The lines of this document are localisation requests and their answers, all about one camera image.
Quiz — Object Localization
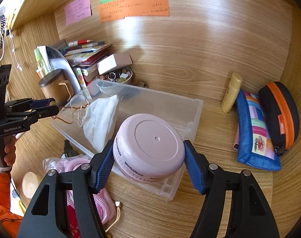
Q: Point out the white drawstring bag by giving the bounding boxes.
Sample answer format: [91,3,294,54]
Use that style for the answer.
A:
[82,95,120,153]

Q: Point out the pink rope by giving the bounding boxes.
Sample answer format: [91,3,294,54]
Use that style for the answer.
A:
[42,154,117,225]

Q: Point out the pink round jar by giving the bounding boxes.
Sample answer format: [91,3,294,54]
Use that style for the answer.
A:
[113,113,185,183]

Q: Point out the person left hand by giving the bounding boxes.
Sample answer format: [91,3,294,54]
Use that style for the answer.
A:
[5,134,22,166]

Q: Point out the brown ceramic mug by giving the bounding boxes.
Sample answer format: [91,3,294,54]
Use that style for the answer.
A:
[38,69,74,106]

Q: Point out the green lotion bottle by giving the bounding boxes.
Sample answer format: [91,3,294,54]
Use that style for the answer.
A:
[34,48,51,79]

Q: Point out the dark green spray bottle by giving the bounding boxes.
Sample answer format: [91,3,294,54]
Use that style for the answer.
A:
[61,140,79,158]

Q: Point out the clear plastic storage bin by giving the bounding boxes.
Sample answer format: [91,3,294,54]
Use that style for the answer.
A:
[51,78,204,202]

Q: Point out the fruit pattern box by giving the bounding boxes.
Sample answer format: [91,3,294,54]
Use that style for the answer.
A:
[74,67,92,99]

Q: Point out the orange jacket sleeve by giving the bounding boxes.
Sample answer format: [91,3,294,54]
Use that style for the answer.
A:
[0,173,22,237]

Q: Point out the stack of books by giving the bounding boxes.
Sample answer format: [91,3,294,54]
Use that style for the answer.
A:
[63,44,111,83]

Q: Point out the blue patchwork pouch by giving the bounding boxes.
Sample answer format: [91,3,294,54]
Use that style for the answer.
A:
[233,90,281,171]

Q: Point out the white cardboard box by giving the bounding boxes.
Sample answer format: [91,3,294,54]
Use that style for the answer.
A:
[97,53,133,75]

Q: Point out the pink sticky note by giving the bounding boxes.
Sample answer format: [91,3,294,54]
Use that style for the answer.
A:
[64,0,92,25]

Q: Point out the black orange zip case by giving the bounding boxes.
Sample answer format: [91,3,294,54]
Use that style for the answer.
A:
[258,82,299,156]

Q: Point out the yellow tube bottle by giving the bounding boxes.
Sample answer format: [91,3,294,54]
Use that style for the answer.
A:
[221,73,242,113]

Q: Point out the orange sticky note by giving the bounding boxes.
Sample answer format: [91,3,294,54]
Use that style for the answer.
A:
[98,0,170,23]

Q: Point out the white charging cable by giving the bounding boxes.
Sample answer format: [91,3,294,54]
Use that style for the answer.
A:
[0,7,23,72]

